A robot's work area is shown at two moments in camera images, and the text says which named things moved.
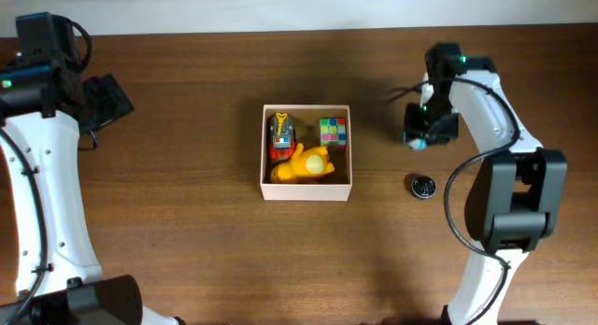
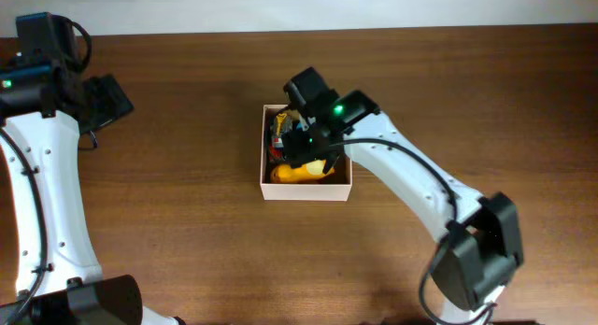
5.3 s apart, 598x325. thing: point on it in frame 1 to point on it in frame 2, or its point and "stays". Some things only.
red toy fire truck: x=282 y=137 stays
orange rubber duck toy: x=308 y=164 stays
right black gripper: x=412 y=130 to x=295 y=149
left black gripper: x=121 y=103 stays
